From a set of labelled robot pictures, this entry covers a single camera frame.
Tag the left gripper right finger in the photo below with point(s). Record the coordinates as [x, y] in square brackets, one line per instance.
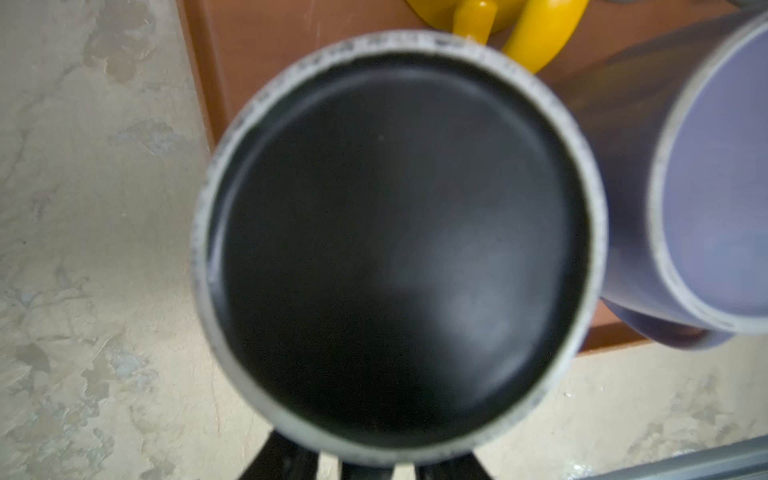
[465, 467]

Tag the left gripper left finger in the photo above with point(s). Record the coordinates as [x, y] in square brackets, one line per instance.
[282, 459]

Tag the black mug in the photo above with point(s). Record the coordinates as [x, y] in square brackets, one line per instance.
[399, 247]

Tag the yellow mug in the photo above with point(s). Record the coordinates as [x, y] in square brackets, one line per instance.
[540, 28]

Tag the lavender mug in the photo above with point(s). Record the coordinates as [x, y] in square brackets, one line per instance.
[678, 127]

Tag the brown rectangular tray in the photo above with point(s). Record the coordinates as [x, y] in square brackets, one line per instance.
[235, 47]

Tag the aluminium front rail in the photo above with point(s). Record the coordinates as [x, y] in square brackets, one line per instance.
[662, 459]

